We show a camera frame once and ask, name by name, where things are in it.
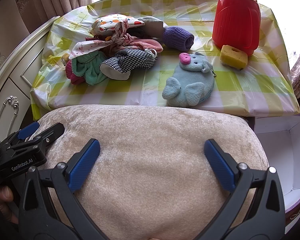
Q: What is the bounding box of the magenta knitted cloth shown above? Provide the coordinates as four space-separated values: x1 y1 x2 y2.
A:
65 60 85 85

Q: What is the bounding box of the teal green towel cloth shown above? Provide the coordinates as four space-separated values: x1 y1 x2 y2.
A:
71 50 107 86

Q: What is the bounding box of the white floral fabric pouch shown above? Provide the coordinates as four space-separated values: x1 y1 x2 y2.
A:
89 14 145 36

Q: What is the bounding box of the red patterned knotted cloth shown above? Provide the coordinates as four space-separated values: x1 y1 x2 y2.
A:
69 19 136 60

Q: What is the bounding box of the blue plush pig pouch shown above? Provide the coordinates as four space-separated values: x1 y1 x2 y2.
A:
162 52 216 107

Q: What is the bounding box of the yellow square sponge with hole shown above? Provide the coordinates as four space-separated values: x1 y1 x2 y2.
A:
220 45 248 70

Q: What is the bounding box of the purple knitted sock roll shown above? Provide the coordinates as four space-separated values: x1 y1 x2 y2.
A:
162 26 194 52

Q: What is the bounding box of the round sponge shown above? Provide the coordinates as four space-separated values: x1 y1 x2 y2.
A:
61 53 69 66

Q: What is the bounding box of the grey drawstring cloth bag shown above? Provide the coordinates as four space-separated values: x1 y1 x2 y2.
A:
138 16 168 39

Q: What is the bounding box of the person's left hand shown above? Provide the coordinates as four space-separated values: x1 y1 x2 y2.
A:
0 186 19 224

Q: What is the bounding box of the white cardboard box purple rim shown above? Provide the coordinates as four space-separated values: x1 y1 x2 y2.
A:
253 113 300 214

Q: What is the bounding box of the black white gingham pouch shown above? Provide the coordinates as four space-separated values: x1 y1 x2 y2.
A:
100 49 158 81

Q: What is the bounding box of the beige velvet cushion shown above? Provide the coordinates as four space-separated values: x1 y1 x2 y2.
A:
39 105 269 239

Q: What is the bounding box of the pink fleece cloth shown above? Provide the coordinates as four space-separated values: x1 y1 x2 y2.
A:
125 39 164 53

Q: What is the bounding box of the green checked plastic tablecloth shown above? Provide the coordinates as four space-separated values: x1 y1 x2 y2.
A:
30 0 300 119

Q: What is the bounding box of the red plastic thermos jug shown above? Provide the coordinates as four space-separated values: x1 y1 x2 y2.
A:
212 0 261 56

